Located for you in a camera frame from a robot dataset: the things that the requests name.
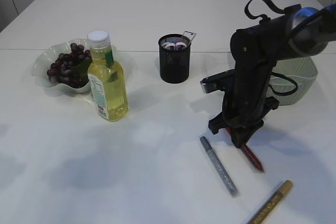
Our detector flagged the red marker pen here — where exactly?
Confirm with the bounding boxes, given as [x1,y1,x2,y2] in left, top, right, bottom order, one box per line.
[224,128,265,174]

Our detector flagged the green wavy plastic plate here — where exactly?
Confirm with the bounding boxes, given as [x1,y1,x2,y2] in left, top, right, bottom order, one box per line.
[33,30,125,95]

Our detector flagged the pink scissors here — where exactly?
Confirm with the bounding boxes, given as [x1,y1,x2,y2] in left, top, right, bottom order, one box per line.
[162,41,178,50]

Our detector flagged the grey marker pen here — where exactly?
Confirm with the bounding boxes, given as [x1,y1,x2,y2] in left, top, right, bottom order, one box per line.
[200,136,239,197]

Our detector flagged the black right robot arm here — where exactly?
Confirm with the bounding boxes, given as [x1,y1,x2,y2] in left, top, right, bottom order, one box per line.
[201,5,335,148]

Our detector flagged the gold marker pen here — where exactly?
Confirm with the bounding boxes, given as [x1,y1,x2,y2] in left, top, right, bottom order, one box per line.
[248,180,293,224]

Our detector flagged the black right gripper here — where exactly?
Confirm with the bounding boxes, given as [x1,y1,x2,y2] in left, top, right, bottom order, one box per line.
[208,67,279,148]

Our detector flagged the green plastic basket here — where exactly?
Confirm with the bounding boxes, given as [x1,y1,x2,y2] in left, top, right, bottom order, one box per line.
[266,57,318,106]

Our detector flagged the black mesh pen holder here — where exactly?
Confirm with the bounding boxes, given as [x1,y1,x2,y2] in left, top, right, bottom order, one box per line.
[158,34,191,84]

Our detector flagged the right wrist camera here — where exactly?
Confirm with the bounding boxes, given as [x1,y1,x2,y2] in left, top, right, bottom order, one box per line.
[200,69,235,94]

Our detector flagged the clear plastic ruler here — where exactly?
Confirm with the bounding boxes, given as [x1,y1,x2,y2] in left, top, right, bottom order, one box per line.
[181,31,197,47]

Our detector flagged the blue scissors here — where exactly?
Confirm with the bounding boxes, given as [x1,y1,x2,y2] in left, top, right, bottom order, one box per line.
[174,41,186,51]

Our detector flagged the purple grape bunch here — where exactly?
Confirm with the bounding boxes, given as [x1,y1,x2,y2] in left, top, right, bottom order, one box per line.
[46,42,92,89]

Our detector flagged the yellow tea bottle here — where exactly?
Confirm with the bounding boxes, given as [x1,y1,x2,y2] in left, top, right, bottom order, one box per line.
[87,30,129,122]

